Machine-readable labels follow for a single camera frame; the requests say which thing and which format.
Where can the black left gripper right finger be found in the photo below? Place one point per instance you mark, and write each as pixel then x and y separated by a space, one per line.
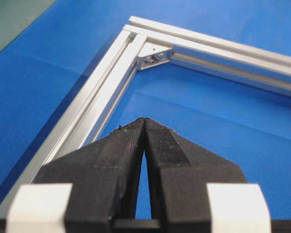
pixel 178 171

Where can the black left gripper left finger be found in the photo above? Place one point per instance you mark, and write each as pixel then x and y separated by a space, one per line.
pixel 105 178

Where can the aluminium extrusion frame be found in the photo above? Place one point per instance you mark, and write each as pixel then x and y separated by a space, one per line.
pixel 140 45

